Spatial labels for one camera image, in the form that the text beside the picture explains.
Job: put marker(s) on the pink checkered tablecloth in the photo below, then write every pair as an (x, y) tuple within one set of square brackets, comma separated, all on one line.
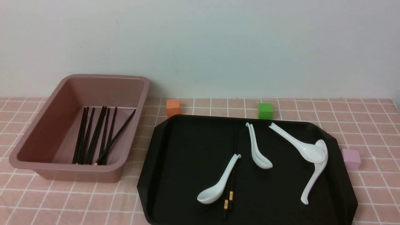
[(369, 126)]

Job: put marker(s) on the orange cube block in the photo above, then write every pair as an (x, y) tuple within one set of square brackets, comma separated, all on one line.
[(172, 107)]

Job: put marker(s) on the white spoon front left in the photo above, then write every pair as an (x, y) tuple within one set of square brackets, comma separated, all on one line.
[(213, 193)]

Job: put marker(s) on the green cube block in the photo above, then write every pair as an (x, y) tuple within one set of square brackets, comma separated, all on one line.
[(265, 111)]

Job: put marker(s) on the white spoon far right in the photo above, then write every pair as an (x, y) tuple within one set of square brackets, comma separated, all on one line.
[(319, 168)]

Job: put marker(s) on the white spoon upper right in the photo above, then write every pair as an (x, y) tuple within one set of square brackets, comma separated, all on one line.
[(314, 153)]

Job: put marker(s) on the pink cube block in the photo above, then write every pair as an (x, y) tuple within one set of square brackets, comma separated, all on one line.
[(351, 158)]

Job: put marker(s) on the black plastic tray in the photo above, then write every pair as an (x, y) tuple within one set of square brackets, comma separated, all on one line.
[(188, 154)]

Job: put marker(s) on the white spoon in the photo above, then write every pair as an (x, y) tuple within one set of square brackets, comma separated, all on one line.
[(319, 168), (213, 193), (314, 153), (259, 159)]

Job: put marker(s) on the slanted black chopstick in bin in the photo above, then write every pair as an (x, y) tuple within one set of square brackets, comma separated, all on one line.
[(114, 137)]

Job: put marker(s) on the white spoon centre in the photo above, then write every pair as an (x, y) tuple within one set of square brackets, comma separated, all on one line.
[(259, 159)]

